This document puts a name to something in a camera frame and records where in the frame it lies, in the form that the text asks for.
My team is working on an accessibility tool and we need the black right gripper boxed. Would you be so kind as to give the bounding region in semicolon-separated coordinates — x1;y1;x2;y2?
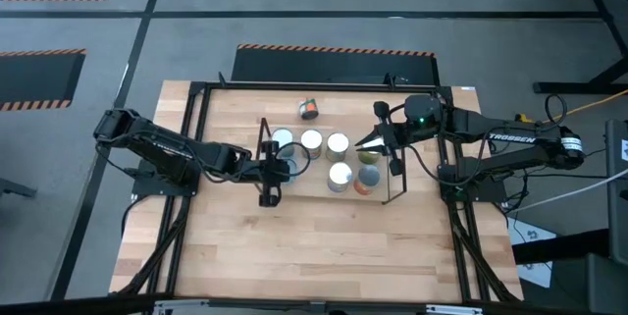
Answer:
353;100;408;178

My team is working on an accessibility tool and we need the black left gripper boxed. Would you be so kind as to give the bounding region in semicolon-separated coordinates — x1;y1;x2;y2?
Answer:
244;140;298;208

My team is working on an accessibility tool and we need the blue label tin can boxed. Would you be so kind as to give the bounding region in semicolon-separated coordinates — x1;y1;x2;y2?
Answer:
283;156;301;184

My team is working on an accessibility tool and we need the green label tin can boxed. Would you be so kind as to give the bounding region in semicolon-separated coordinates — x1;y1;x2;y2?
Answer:
356;147;382;166

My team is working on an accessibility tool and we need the orange label tin can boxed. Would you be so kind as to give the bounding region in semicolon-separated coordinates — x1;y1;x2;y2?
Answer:
271;127;295;158

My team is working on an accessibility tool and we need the orange can white lid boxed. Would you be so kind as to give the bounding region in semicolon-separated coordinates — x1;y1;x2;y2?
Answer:
352;164;382;196

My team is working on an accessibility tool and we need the yellow-green label tin can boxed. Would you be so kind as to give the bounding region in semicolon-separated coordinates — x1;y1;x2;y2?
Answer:
325;131;350;163

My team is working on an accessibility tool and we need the peaches label tin can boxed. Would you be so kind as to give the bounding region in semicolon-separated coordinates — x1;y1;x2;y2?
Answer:
327;161;354;193

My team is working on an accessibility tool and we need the white paper sheet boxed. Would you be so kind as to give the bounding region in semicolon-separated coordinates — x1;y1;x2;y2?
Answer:
507;216;555;289

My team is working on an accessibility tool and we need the dark grey equipment cart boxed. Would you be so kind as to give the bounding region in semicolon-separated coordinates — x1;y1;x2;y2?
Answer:
509;118;628;315

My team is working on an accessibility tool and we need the black furniture leg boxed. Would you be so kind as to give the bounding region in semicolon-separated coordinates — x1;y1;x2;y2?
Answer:
0;177;38;198

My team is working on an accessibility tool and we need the black metal table frame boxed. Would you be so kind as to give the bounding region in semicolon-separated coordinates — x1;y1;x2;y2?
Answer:
110;72;524;306

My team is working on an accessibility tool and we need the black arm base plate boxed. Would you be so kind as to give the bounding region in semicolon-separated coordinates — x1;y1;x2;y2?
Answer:
439;165;509;203
131;157;203;197

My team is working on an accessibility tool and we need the yellow extension cable with plug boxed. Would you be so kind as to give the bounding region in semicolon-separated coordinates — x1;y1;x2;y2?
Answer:
514;88;628;126

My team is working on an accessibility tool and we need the silver corner bracket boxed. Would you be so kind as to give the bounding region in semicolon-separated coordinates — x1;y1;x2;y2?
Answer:
151;298;210;315
425;303;485;315

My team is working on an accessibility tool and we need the black metal stand frame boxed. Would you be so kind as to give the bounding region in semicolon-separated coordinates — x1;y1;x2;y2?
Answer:
493;0;628;95

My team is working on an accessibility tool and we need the white cable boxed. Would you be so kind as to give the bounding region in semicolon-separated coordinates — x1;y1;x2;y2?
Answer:
509;167;628;213

